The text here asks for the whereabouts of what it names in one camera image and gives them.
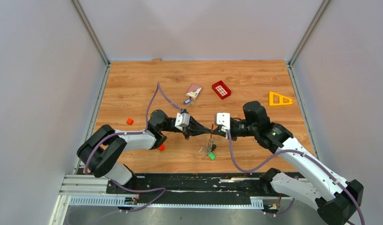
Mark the white slotted cable duct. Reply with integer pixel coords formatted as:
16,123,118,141
69,195,265,210

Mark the yellow triangular brick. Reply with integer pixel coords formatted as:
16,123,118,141
268,91,293,106

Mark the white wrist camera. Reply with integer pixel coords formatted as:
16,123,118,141
175,112,190,129
214,112,230,132

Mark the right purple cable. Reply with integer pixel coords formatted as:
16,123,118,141
226,130,365,225

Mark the red window brick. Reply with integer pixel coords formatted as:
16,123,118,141
211,80,232,100

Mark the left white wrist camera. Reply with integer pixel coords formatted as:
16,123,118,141
175,112,190,129

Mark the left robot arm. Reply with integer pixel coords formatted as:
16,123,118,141
77,109,212,194

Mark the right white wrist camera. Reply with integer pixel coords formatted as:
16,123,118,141
214,112,230,132

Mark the blue tag key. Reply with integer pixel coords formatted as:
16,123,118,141
184,98,195,107

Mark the green tag key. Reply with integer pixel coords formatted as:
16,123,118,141
207,152,216,161

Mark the small orange red cube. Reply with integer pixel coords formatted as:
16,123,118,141
126,118,134,126

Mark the playing card box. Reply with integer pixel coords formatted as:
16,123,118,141
185,83,203,100

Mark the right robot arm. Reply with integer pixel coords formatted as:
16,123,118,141
213,101,366,225

